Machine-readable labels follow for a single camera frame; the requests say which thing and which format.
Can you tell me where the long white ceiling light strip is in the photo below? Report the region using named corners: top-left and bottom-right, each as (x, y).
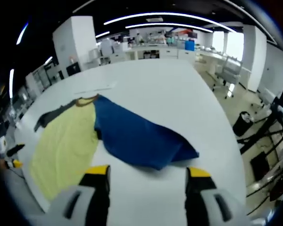
top-left (103, 12), bottom-right (235, 33)
top-left (125, 22), bottom-right (213, 33)

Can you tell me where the black low cabinet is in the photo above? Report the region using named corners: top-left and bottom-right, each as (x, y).
top-left (66, 62), bottom-right (81, 76)

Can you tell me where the grey office chair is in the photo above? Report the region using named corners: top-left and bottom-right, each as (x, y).
top-left (212, 56), bottom-right (243, 99)

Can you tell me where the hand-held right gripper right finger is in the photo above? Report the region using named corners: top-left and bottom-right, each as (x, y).
top-left (184, 166), bottom-right (249, 226)

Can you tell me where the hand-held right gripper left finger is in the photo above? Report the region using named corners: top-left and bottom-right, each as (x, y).
top-left (46, 164), bottom-right (111, 226)

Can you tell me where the white box appliance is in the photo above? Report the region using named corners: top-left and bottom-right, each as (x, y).
top-left (100, 39), bottom-right (114, 55)

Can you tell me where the yellow and blue garment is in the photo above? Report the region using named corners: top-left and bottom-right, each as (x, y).
top-left (29, 93), bottom-right (200, 201)

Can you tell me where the long white lab counter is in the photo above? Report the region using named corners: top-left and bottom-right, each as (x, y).
top-left (125, 44), bottom-right (196, 61)

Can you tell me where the black trash bin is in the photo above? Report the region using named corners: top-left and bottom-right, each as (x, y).
top-left (233, 111), bottom-right (255, 137)

